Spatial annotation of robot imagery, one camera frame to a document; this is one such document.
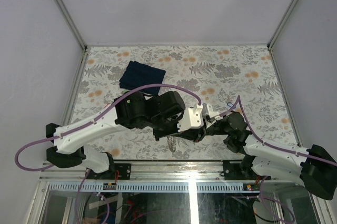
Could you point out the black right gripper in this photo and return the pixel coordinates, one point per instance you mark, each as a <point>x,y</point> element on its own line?
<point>197,134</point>

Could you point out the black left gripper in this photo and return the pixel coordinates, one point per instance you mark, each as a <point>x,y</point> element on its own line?
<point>174,131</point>

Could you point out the metal keyring with yellow grip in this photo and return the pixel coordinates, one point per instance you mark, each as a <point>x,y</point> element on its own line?
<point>171,141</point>

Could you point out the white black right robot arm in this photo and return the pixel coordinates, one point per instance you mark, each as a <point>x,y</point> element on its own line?
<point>313,168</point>

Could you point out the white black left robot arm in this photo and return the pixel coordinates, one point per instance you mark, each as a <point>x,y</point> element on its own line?
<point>72,147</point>

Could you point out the floral patterned table mat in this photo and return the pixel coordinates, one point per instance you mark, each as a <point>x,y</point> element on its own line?
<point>216,74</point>

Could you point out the dark navy folded cloth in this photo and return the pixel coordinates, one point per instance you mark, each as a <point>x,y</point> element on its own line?
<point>137,75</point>

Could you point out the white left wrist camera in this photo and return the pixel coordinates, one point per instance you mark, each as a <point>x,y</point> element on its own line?
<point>192,119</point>

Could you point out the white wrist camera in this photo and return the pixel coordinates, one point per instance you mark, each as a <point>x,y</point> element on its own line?
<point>209,115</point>
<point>192,119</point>

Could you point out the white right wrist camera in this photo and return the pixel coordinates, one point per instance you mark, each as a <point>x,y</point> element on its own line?
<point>209,115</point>

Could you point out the aluminium front rail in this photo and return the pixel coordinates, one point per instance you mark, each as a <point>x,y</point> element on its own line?
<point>155,170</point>

